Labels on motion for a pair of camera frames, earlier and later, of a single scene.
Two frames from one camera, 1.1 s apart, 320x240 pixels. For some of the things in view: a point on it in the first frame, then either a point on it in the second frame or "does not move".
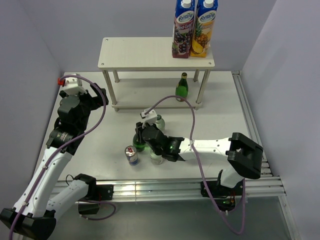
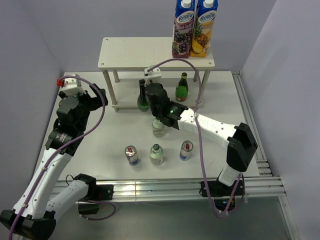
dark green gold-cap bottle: [182, 87] does not move
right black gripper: [139, 130] to [143, 97]
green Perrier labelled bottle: [139, 146] to [143, 107]
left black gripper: [95, 102] does not move
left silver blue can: [131, 152] does not move
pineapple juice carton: [207, 11] does not move
